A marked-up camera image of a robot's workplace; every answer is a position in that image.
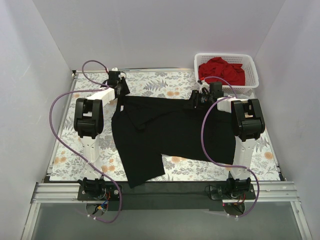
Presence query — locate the black t-shirt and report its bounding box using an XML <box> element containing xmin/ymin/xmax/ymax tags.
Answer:
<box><xmin>111</xmin><ymin>96</ymin><xmax>236</xmax><ymax>188</ymax></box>

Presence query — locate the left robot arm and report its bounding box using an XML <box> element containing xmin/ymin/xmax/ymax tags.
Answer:
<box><xmin>74</xmin><ymin>67</ymin><xmax>130</xmax><ymax>200</ymax></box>

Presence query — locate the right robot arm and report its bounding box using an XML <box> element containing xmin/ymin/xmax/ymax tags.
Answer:
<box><xmin>186</xmin><ymin>82</ymin><xmax>265</xmax><ymax>200</ymax></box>

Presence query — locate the red t-shirt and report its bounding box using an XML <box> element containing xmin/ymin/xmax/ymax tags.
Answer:
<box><xmin>198</xmin><ymin>57</ymin><xmax>246</xmax><ymax>86</ymax></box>

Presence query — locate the white plastic basket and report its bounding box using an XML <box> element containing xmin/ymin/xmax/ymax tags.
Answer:
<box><xmin>193</xmin><ymin>52</ymin><xmax>259</xmax><ymax>94</ymax></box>

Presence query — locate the floral table mat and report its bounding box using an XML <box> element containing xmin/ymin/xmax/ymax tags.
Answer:
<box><xmin>48</xmin><ymin>71</ymin><xmax>280</xmax><ymax>182</ymax></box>

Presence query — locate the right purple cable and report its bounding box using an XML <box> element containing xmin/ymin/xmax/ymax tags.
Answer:
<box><xmin>199</xmin><ymin>76</ymin><xmax>260</xmax><ymax>218</ymax></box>

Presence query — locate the purple cable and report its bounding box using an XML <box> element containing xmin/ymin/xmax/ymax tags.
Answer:
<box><xmin>49</xmin><ymin>59</ymin><xmax>124</xmax><ymax>224</ymax></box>
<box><xmin>199</xmin><ymin>76</ymin><xmax>260</xmax><ymax>218</ymax></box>

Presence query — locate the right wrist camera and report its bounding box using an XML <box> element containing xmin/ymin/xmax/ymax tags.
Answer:
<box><xmin>197</xmin><ymin>80</ymin><xmax>209</xmax><ymax>92</ymax></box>

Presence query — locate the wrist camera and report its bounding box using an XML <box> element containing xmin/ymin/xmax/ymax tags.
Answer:
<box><xmin>197</xmin><ymin>80</ymin><xmax>209</xmax><ymax>92</ymax></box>
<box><xmin>109</xmin><ymin>67</ymin><xmax>127</xmax><ymax>78</ymax></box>

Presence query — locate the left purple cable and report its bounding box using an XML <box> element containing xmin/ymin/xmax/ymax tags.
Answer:
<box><xmin>49</xmin><ymin>59</ymin><xmax>124</xmax><ymax>224</ymax></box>

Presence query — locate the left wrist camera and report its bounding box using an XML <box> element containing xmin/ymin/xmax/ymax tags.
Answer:
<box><xmin>109</xmin><ymin>67</ymin><xmax>127</xmax><ymax>78</ymax></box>

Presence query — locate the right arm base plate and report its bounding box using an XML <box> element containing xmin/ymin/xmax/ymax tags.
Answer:
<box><xmin>204</xmin><ymin>182</ymin><xmax>256</xmax><ymax>201</ymax></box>

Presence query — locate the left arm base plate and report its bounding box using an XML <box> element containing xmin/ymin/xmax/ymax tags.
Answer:
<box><xmin>77</xmin><ymin>184</ymin><xmax>120</xmax><ymax>201</ymax></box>

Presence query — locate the aluminium table frame rail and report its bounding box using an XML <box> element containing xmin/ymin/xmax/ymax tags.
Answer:
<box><xmin>21</xmin><ymin>66</ymin><xmax>312</xmax><ymax>240</ymax></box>

